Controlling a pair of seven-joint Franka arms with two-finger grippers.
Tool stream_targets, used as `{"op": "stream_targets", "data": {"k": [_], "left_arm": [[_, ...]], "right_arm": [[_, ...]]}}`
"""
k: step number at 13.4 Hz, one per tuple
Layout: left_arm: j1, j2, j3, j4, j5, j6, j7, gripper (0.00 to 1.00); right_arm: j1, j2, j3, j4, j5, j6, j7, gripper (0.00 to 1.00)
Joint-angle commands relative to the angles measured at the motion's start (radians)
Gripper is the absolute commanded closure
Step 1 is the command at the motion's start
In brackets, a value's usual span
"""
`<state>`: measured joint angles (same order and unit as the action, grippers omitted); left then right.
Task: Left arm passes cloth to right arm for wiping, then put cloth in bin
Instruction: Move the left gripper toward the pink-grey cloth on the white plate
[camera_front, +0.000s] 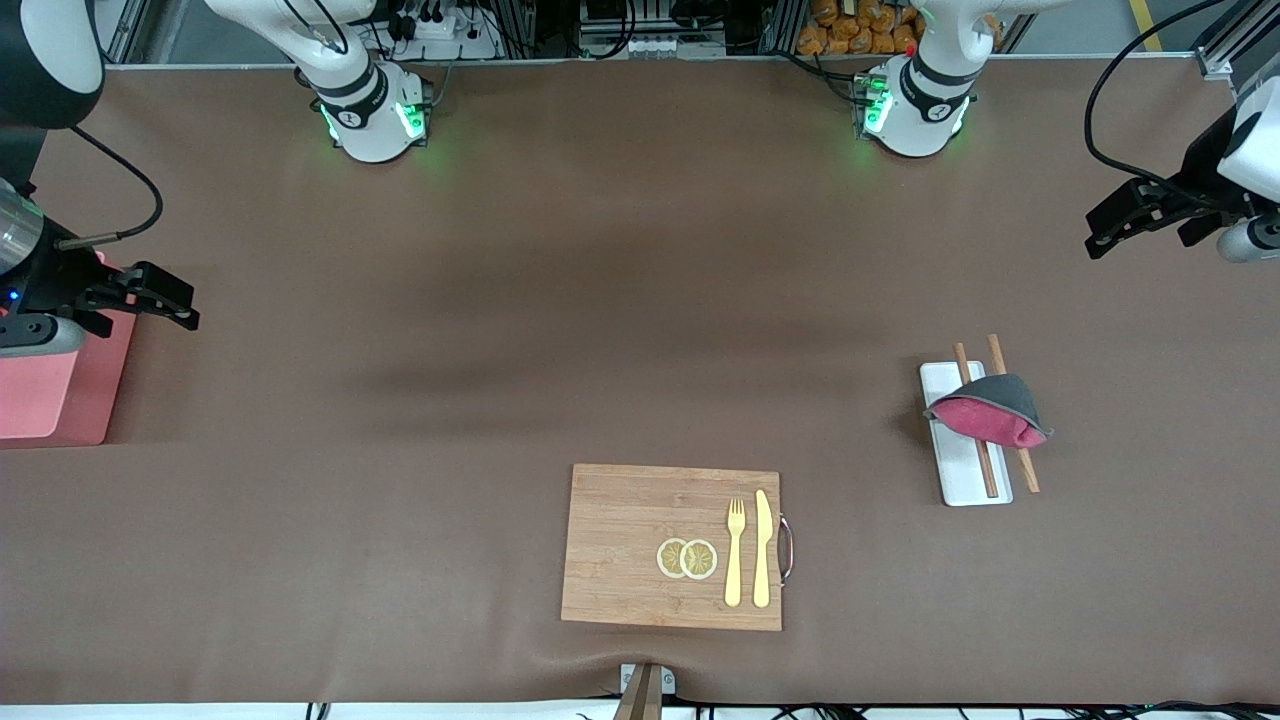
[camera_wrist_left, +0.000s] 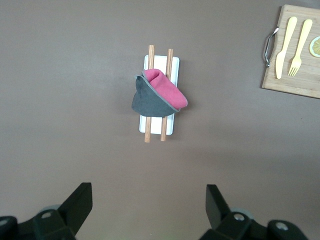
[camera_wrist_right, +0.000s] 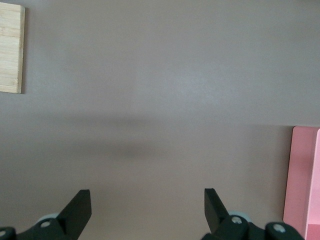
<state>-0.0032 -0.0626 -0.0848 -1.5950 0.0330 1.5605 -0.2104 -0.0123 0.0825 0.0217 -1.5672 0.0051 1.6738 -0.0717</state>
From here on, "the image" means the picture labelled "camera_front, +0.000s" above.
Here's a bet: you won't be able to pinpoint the pink and grey cloth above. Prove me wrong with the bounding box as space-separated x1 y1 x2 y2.
923 374 1053 449

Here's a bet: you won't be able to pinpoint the pink plastic bin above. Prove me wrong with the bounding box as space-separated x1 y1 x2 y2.
0 252 138 448

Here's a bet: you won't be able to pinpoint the brown wooden chopstick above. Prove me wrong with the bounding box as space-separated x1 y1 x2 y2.
988 334 1040 493
953 343 999 498

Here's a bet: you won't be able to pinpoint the white rectangular plate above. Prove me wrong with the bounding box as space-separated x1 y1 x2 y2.
920 361 1014 507

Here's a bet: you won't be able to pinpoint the orange packaged goods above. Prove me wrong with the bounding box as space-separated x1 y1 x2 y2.
797 0 923 56

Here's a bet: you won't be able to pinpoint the white power strip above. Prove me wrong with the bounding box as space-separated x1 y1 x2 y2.
395 0 501 59

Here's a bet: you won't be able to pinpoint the yellow knife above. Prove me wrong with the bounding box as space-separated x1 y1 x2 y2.
753 489 773 609

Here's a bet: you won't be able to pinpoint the wooden cutting board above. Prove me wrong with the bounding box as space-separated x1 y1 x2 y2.
561 463 796 632

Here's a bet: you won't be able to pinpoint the yellow fork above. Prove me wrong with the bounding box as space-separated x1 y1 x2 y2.
724 498 747 608

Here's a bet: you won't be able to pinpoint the brown bar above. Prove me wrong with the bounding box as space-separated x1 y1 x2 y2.
612 665 663 720

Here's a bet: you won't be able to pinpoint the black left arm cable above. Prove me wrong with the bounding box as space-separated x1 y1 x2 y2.
1084 0 1256 196

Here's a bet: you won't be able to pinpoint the aluminium frame profile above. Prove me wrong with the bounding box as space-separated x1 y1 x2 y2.
1195 0 1280 79

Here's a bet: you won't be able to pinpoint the grey metal table bracket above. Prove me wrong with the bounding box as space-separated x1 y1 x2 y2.
620 663 677 696

